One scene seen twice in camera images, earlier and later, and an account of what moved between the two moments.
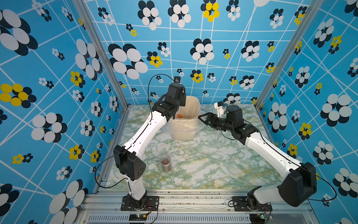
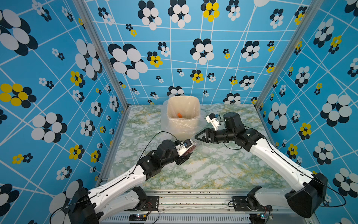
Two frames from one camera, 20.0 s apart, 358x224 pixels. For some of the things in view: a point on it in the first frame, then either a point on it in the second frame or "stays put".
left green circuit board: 137,217 stays put
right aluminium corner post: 313,7 stays put
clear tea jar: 166,163 → 196,148
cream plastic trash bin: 185,126 stays put
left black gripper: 182,99 → 182,158
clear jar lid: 205,150 stays put
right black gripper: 210,116 → 207,138
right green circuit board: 257,218 stays put
